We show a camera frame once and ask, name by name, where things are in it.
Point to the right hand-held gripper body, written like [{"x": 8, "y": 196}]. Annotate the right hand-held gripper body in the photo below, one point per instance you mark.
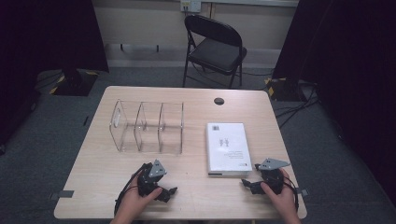
[{"x": 274, "y": 164}]

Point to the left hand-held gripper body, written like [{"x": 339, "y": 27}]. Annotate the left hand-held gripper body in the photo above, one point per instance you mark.
[{"x": 157, "y": 169}]

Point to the white book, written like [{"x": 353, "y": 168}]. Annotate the white book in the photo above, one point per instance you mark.
[{"x": 229, "y": 146}]

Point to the clear acrylic book rack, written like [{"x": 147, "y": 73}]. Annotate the clear acrylic book rack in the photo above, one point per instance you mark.
[{"x": 146, "y": 127}]

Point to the person's right hand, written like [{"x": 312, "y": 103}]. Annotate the person's right hand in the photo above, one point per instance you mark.
[{"x": 286, "y": 202}]

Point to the person's left hand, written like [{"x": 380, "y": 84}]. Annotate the person's left hand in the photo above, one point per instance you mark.
[{"x": 132, "y": 203}]

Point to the grey tape strip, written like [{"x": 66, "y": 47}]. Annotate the grey tape strip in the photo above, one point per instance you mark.
[
  {"x": 63, "y": 194},
  {"x": 303, "y": 192}
]

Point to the black stand base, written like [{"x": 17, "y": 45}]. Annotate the black stand base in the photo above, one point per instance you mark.
[
  {"x": 74, "y": 84},
  {"x": 285, "y": 90}
]

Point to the black round table grommet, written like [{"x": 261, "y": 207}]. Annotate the black round table grommet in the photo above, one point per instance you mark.
[{"x": 219, "y": 101}]

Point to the dark curtain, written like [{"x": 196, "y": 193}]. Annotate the dark curtain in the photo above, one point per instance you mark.
[
  {"x": 37, "y": 40},
  {"x": 351, "y": 77}
]

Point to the black folding chair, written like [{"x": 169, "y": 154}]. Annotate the black folding chair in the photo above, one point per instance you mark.
[{"x": 218, "y": 53}]

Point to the grey wall trunking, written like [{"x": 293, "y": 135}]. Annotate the grey wall trunking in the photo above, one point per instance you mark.
[{"x": 140, "y": 56}]

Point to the white wall socket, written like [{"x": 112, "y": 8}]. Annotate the white wall socket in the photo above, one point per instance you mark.
[{"x": 190, "y": 5}]

